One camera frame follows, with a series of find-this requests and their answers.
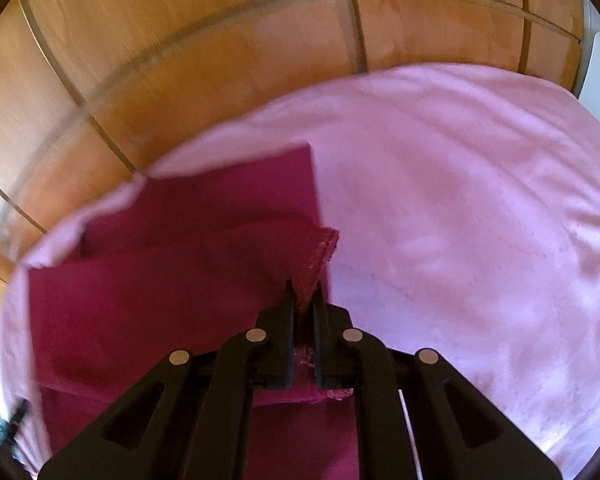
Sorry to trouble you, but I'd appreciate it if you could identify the wooden wardrobe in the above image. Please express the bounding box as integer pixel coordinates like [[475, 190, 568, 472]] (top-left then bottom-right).
[[0, 0, 592, 321]]

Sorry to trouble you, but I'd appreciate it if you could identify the pink bed cover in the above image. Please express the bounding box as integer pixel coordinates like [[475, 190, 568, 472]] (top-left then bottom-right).
[[0, 63, 600, 480]]

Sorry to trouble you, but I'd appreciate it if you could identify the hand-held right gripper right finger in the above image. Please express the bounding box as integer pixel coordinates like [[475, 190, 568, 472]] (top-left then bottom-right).
[[312, 282, 563, 480]]

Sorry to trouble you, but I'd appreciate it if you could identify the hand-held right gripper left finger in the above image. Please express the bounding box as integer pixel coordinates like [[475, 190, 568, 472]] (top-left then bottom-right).
[[39, 280, 297, 480]]

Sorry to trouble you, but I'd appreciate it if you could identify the dark red cloth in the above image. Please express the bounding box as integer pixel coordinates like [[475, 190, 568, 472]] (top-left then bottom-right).
[[27, 143, 362, 480]]

